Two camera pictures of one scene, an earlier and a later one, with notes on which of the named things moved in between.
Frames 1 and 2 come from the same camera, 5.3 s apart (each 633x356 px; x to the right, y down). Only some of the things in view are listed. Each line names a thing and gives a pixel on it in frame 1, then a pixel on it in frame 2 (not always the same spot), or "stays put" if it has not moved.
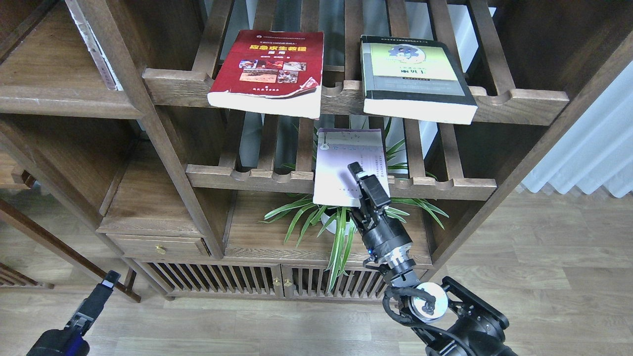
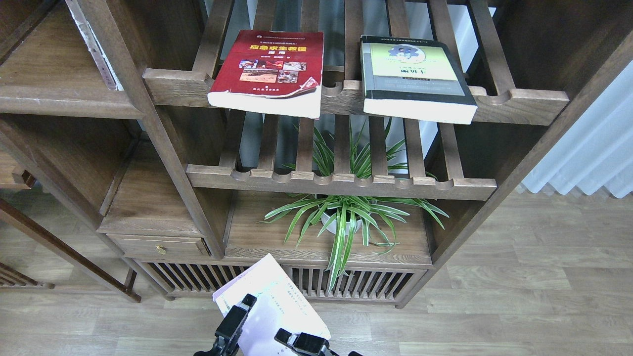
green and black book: (415, 79) stays put
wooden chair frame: (10, 277) stays put
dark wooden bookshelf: (211, 141) stays put
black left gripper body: (70, 341) -> (226, 344)
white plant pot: (326, 220) stays put
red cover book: (273, 72) stays put
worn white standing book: (94, 48) stays put
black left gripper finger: (92, 307) -> (229, 329)
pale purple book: (334, 184) -> (281, 303)
